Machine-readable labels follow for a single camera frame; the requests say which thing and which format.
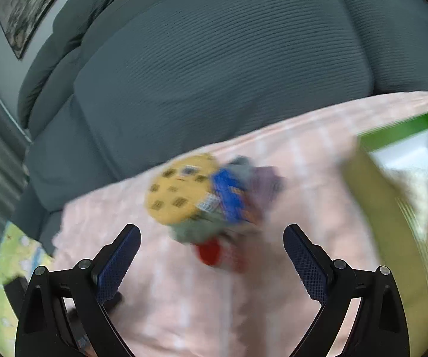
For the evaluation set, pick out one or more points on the purple cloth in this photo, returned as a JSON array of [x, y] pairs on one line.
[[267, 180]]

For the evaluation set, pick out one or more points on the pink striped blanket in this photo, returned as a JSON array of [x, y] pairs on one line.
[[310, 156]]

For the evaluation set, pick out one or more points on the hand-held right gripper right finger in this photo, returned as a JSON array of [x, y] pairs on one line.
[[303, 260]]

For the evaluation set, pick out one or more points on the grey sofa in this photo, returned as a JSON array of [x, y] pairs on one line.
[[217, 63]]

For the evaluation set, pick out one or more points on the round cookie plush toy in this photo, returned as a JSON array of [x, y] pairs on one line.
[[176, 193]]

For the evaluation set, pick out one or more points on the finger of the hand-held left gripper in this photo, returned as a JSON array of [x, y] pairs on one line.
[[115, 301]]

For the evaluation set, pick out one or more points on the grey cloth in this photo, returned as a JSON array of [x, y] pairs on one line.
[[191, 230]]

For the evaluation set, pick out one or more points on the blue packet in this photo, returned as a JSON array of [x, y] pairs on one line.
[[228, 193]]

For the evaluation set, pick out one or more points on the framed wall picture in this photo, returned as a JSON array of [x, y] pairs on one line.
[[24, 7]]

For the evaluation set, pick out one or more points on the green cardboard box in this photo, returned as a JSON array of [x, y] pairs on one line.
[[385, 223]]

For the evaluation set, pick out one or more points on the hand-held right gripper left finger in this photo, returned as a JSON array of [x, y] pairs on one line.
[[121, 260]]

